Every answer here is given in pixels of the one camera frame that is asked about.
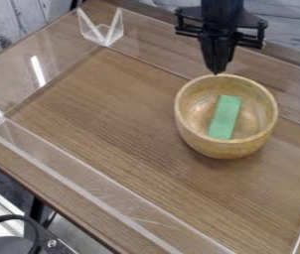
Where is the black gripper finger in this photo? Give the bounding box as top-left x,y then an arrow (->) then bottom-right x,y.
216,37 -> 235,73
200,35 -> 219,73

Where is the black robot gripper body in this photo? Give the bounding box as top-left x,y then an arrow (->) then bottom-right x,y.
174,0 -> 267,49

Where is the brown wooden bowl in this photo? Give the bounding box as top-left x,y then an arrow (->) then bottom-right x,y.
174,74 -> 278,159

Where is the green rectangular block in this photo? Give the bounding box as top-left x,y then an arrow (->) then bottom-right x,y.
207,95 -> 240,140

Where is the black table leg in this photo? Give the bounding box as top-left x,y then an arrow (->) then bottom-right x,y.
29,197 -> 45,222

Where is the black chair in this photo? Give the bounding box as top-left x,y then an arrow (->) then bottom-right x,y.
0,214 -> 77,254

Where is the clear acrylic corner bracket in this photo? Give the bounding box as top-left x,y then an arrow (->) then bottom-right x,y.
74,8 -> 123,48

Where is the clear acrylic tray wall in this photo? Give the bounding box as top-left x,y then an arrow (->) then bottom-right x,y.
0,0 -> 300,254

